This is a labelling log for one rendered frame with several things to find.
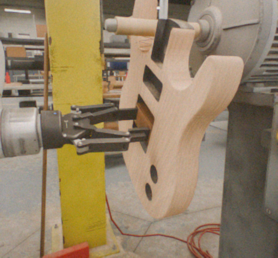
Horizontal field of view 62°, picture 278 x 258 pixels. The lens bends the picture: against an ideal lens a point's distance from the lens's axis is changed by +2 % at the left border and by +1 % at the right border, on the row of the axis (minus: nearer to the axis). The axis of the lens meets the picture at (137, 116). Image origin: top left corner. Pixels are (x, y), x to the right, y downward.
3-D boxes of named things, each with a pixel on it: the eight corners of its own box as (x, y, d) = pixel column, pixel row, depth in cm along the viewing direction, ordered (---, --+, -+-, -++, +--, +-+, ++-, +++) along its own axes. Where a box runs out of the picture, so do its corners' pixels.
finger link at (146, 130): (128, 128, 47) (128, 130, 46) (159, 126, 49) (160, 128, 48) (126, 139, 48) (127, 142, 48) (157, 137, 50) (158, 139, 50)
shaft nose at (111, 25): (113, 25, 46) (115, 15, 44) (115, 34, 45) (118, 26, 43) (103, 24, 46) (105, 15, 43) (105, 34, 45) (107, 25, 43)
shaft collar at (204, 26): (195, 30, 54) (206, 15, 50) (200, 46, 53) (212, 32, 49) (187, 30, 54) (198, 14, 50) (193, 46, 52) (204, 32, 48)
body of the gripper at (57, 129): (42, 131, 50) (86, 128, 53) (42, 160, 43) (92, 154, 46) (39, 102, 46) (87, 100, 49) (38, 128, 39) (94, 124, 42)
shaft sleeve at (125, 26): (190, 30, 53) (197, 19, 50) (193, 42, 52) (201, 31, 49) (112, 25, 47) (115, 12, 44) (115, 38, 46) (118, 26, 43)
